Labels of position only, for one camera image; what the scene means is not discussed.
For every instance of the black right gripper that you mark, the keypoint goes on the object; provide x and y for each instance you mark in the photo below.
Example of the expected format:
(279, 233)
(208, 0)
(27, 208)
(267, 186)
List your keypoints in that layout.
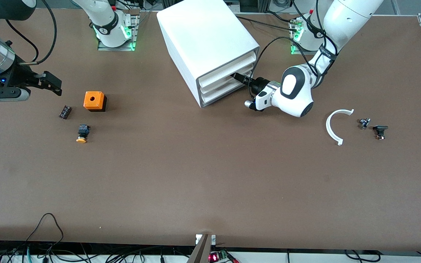
(21, 77)

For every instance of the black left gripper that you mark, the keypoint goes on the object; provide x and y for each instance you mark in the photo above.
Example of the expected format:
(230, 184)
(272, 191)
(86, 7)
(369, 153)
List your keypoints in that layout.
(258, 84)

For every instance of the white plastic drawer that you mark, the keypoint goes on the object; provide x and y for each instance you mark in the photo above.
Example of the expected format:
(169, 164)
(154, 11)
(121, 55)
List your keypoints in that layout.
(214, 83)
(225, 90)
(228, 65)

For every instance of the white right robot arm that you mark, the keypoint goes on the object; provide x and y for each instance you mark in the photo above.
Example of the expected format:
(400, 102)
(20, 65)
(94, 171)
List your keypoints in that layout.
(104, 18)

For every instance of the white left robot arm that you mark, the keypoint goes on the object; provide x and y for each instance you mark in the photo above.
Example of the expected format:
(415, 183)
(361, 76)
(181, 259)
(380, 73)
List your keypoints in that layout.
(345, 18)

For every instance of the white drawer cabinet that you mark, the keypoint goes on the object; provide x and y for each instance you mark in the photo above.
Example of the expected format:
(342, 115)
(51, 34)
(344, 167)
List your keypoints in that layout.
(203, 36)

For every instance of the orange-capped push button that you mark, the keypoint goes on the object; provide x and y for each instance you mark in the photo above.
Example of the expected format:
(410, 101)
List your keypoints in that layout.
(82, 133)

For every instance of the small black terminal block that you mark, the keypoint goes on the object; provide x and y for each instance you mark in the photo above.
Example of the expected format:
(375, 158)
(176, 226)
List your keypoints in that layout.
(65, 111)

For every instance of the orange box with hole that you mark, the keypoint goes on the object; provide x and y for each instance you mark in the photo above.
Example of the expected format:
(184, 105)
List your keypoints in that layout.
(93, 99)

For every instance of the small metal valve fitting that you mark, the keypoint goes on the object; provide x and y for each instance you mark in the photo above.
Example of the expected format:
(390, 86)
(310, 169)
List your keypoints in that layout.
(364, 123)

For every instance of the circuit board with red display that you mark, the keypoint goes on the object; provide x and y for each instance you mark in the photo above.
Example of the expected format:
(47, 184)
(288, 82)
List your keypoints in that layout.
(216, 256)

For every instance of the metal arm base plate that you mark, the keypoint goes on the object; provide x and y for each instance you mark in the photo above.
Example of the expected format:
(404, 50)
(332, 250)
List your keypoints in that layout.
(293, 51)
(115, 48)

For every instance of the black flat-cap switch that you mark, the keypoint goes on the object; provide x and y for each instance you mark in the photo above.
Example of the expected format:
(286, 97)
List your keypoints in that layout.
(380, 128)

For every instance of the white mounting bracket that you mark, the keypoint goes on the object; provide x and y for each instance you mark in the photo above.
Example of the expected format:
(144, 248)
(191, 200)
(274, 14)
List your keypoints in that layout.
(213, 239)

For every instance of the aluminium profile post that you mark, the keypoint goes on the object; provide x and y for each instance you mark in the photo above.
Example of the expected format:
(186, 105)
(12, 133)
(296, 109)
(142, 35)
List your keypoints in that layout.
(201, 252)

